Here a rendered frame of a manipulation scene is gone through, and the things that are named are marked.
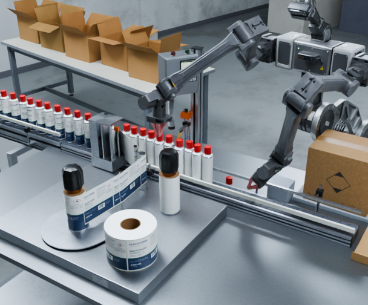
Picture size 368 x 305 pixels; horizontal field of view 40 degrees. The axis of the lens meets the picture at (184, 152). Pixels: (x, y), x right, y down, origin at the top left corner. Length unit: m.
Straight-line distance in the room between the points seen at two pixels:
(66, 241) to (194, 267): 0.53
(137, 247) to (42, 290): 1.15
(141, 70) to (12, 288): 2.00
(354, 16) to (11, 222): 7.60
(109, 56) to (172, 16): 4.34
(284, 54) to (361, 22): 6.61
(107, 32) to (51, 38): 0.72
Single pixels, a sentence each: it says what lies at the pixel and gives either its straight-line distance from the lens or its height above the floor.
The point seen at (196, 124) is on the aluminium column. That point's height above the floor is 1.12.
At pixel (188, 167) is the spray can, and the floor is 0.95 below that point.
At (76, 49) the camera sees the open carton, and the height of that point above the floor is 0.88.
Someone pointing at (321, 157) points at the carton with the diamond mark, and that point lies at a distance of 2.35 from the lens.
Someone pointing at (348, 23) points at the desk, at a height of 0.15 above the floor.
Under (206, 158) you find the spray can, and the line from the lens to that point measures 2.37.
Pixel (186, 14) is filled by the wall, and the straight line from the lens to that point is 9.00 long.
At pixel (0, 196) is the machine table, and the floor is 0.83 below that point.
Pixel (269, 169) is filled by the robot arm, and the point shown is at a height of 1.11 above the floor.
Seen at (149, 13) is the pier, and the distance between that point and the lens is 8.19.
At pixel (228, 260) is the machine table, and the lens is 2.09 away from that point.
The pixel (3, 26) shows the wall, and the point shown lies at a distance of 6.92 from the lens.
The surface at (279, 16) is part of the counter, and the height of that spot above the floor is 0.28.
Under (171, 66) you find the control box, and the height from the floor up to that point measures 1.43.
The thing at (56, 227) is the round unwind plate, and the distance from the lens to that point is 2.22.
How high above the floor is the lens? 2.15
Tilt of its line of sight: 27 degrees down
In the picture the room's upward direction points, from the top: straight up
